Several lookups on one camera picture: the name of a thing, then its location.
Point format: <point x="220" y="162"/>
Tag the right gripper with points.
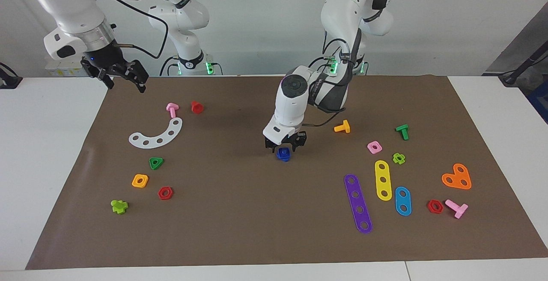
<point x="105" y="57"/>

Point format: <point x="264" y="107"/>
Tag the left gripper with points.
<point x="289" y="138"/>

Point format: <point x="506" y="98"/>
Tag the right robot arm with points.
<point x="64" y="2"/>

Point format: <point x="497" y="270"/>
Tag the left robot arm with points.
<point x="291" y="101"/>

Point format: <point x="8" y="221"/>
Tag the blue plastic screw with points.
<point x="283" y="154"/>

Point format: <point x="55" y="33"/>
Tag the orange plastic screw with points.
<point x="342" y="127"/>

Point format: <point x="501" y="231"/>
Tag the pink plastic screw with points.
<point x="172" y="109"/>
<point x="457" y="208"/>

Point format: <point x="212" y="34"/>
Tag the pink square plastic nut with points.
<point x="374" y="147"/>

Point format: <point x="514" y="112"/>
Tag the green triangle plastic nut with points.
<point x="156" y="163"/>

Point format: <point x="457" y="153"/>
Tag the orange square plastic nut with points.
<point x="140" y="180"/>

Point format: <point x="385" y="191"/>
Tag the lime green flower nut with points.
<point x="399" y="158"/>

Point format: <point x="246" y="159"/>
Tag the dark green plastic screw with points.
<point x="403" y="132"/>

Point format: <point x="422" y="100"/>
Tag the red hexagon plastic nut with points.
<point x="165" y="192"/>
<point x="435" y="206"/>

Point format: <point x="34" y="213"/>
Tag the lime green plastic screw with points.
<point x="119" y="206"/>

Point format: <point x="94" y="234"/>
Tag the white curved strip with holes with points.
<point x="165" y="136"/>

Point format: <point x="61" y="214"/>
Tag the red toy bolt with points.
<point x="197" y="107"/>

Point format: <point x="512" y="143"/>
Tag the purple strip with holes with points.
<point x="358" y="203"/>

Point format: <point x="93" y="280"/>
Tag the yellow strip with holes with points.
<point x="383" y="180"/>

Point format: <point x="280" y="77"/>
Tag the black stand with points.
<point x="520" y="69"/>
<point x="7" y="79"/>

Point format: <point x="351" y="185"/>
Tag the blue strip with holes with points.
<point x="403" y="201"/>

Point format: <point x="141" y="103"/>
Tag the orange heart plate with holes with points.
<point x="457" y="177"/>

